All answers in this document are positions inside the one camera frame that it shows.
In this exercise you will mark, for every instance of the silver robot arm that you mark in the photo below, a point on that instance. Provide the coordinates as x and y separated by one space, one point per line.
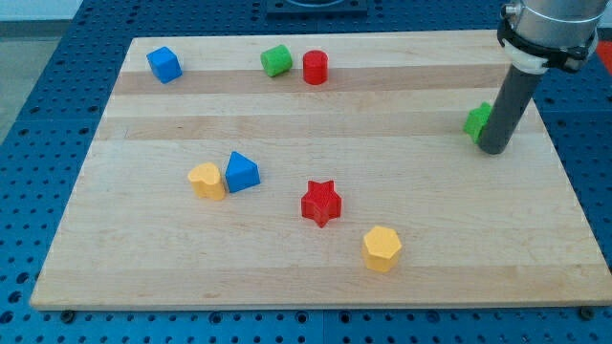
539 35

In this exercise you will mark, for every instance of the yellow hexagon block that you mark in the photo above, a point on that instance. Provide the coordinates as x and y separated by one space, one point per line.
381 248

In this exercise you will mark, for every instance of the wooden board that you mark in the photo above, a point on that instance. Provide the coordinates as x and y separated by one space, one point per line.
478 231

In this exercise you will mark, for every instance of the red star block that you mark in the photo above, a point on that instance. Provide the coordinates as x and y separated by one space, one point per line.
321 203

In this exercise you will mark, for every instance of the blue triangle block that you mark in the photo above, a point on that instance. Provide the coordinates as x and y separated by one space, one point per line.
241 172

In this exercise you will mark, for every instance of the yellow heart block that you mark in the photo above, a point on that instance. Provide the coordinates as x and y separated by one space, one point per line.
206 181

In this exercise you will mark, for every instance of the red cylinder block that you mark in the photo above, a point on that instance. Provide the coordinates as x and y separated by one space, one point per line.
315 67

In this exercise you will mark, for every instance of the green cylinder block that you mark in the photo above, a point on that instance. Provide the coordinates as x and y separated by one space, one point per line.
276 61

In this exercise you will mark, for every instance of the blue cube block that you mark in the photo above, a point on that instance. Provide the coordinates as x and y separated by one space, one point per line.
164 65

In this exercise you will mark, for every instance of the green star block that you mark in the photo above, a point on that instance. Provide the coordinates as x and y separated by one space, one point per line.
476 120

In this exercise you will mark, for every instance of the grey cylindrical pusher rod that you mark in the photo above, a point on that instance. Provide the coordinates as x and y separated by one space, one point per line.
510 104

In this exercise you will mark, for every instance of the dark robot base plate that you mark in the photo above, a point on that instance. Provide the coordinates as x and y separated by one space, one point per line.
277 8

